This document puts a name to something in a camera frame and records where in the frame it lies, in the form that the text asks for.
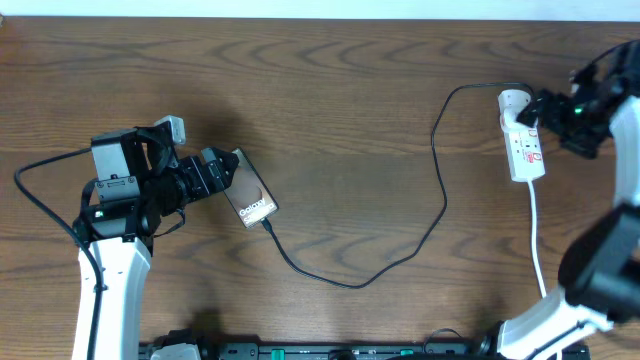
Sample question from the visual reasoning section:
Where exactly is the black charging cable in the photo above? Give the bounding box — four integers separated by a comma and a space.
259, 81, 536, 290

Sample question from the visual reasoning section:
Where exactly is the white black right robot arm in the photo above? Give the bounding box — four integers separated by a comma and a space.
483, 40, 639, 359

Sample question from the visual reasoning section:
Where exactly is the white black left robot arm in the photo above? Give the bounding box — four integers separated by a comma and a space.
72, 123, 239, 359

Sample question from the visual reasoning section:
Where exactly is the white USB charger adapter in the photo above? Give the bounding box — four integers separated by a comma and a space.
500, 106, 529, 133

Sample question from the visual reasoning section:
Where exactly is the white power strip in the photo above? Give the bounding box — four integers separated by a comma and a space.
498, 89, 545, 183

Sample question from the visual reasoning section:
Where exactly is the white power strip cord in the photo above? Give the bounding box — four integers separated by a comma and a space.
526, 180, 564, 360

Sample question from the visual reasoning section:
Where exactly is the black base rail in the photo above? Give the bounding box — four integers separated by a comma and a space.
139, 341, 591, 360

